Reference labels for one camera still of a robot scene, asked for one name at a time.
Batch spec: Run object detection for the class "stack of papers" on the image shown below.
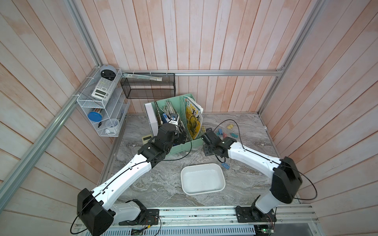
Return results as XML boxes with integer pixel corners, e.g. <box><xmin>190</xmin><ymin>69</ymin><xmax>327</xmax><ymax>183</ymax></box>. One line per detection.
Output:
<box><xmin>160</xmin><ymin>100</ymin><xmax>179</xmax><ymax>117</ymax></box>

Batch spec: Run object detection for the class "black mesh wall basket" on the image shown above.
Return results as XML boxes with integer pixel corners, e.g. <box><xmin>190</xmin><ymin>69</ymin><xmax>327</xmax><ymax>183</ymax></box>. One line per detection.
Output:
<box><xmin>120</xmin><ymin>73</ymin><xmax>176</xmax><ymax>100</ymax></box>

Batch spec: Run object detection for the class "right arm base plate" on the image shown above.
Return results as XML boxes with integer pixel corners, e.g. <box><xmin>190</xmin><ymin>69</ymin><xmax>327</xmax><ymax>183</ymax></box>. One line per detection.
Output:
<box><xmin>235</xmin><ymin>206</ymin><xmax>277</xmax><ymax>223</ymax></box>

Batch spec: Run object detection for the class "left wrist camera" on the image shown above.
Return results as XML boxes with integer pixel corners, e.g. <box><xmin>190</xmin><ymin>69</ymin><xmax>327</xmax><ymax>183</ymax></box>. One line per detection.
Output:
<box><xmin>169</xmin><ymin>114</ymin><xmax>180</xmax><ymax>126</ymax></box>

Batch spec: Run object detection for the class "blue lid jar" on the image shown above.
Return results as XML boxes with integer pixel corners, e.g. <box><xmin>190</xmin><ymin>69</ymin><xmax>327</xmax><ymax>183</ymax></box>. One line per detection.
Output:
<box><xmin>87</xmin><ymin>108</ymin><xmax>103</xmax><ymax>123</ymax></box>

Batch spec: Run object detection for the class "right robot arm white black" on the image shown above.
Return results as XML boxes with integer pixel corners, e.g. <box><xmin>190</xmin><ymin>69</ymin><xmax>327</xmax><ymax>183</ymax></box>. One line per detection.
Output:
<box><xmin>201</xmin><ymin>128</ymin><xmax>303</xmax><ymax>217</ymax></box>

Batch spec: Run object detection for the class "white plastic storage tray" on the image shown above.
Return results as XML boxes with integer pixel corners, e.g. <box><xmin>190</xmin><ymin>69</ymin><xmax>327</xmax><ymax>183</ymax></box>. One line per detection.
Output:
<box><xmin>181</xmin><ymin>163</ymin><xmax>226</xmax><ymax>195</ymax></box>

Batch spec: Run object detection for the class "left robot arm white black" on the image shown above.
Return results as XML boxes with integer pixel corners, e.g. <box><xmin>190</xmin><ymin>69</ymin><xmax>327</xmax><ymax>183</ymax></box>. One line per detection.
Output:
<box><xmin>76</xmin><ymin>124</ymin><xmax>187</xmax><ymax>236</ymax></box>

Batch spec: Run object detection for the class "yellow art magazine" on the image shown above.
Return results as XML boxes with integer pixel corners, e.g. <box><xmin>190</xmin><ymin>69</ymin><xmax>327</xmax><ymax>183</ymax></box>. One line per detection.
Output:
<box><xmin>184</xmin><ymin>95</ymin><xmax>203</xmax><ymax>140</ymax></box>

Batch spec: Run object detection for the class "ruler on basket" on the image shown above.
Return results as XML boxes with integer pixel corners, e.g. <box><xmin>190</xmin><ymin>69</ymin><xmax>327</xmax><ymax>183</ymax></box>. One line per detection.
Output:
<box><xmin>122</xmin><ymin>73</ymin><xmax>162</xmax><ymax>82</ymax></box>

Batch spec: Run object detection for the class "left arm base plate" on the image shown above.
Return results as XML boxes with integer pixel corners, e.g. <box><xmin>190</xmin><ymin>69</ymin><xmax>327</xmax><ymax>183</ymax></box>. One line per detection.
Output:
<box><xmin>119</xmin><ymin>209</ymin><xmax>159</xmax><ymax>226</ymax></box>

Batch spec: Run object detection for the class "blue binder clip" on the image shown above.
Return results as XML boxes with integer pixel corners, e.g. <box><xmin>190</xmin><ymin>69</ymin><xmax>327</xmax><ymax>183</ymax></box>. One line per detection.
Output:
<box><xmin>221</xmin><ymin>163</ymin><xmax>230</xmax><ymax>170</ymax></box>

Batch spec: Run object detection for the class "white binder box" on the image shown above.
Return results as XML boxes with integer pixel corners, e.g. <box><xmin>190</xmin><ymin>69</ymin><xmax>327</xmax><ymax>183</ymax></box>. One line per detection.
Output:
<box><xmin>144</xmin><ymin>103</ymin><xmax>158</xmax><ymax>136</ymax></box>

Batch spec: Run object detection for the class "small desk calculator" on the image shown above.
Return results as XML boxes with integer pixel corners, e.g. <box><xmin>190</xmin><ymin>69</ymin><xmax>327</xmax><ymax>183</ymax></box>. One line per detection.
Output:
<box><xmin>142</xmin><ymin>134</ymin><xmax>153</xmax><ymax>144</ymax></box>

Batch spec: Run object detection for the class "white wire wall shelf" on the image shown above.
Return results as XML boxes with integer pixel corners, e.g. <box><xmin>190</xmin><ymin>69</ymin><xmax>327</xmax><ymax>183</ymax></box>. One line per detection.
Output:
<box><xmin>77</xmin><ymin>67</ymin><xmax>130</xmax><ymax>137</ymax></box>

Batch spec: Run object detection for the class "grey round clock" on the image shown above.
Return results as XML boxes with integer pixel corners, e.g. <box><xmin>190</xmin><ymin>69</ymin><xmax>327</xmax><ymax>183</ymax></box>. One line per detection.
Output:
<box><xmin>100</xmin><ymin>65</ymin><xmax>117</xmax><ymax>81</ymax></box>

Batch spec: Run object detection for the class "white calculator on shelf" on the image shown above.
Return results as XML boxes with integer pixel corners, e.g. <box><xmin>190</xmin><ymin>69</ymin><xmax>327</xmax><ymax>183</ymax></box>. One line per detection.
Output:
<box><xmin>91</xmin><ymin>77</ymin><xmax>116</xmax><ymax>101</ymax></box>

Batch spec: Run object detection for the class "green file organizer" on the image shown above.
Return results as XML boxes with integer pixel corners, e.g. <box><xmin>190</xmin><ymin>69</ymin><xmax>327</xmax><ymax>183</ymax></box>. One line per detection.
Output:
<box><xmin>144</xmin><ymin>93</ymin><xmax>204</xmax><ymax>154</ymax></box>

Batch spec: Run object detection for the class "white tape dispenser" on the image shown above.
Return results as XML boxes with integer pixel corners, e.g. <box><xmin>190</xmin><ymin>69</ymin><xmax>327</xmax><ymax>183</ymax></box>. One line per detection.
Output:
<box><xmin>105</xmin><ymin>119</ymin><xmax>120</xmax><ymax>135</ymax></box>

